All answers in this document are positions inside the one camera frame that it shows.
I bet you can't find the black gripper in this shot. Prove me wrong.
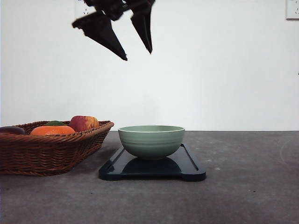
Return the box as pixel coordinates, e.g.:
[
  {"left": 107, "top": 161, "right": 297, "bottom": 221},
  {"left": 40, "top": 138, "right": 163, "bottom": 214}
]
[{"left": 72, "top": 0, "right": 155, "bottom": 61}]

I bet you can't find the green ceramic bowl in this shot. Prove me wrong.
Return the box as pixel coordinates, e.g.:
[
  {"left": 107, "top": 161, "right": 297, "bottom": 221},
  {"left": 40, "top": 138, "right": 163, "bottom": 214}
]
[{"left": 118, "top": 125, "right": 185, "bottom": 160}]

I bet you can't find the brown wicker basket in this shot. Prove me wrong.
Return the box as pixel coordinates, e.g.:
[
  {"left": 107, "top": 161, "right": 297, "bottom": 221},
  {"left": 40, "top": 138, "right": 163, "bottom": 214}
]
[{"left": 0, "top": 120, "right": 114, "bottom": 176}]

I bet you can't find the red yellow apple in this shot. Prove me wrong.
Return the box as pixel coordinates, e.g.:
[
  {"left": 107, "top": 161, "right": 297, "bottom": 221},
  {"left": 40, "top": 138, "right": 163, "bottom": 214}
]
[{"left": 68, "top": 115, "right": 100, "bottom": 132}]

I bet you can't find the green lime fruit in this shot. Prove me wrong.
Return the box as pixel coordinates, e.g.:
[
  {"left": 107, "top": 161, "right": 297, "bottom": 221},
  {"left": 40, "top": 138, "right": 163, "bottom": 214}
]
[{"left": 45, "top": 120, "right": 66, "bottom": 126}]

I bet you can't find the orange mandarin fruit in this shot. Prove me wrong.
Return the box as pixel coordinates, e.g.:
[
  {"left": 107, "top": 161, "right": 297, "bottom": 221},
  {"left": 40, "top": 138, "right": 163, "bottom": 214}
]
[{"left": 30, "top": 126, "right": 76, "bottom": 136}]

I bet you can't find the dark rectangular tray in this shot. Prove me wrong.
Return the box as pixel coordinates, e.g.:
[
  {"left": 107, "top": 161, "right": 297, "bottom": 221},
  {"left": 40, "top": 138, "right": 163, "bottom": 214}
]
[{"left": 99, "top": 144, "right": 206, "bottom": 182}]

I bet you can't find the white wall socket left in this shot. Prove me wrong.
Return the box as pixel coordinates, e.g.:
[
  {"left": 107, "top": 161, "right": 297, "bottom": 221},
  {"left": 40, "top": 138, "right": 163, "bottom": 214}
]
[{"left": 74, "top": 0, "right": 97, "bottom": 20}]

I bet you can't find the white wall socket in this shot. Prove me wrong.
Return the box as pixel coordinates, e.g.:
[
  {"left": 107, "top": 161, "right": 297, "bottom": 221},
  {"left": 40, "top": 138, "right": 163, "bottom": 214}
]
[
  {"left": 74, "top": 0, "right": 97, "bottom": 20},
  {"left": 285, "top": 0, "right": 299, "bottom": 20}
]

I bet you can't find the white wall socket right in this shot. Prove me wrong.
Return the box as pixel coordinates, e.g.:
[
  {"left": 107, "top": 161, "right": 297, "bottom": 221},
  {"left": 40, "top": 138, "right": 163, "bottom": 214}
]
[{"left": 285, "top": 0, "right": 299, "bottom": 20}]

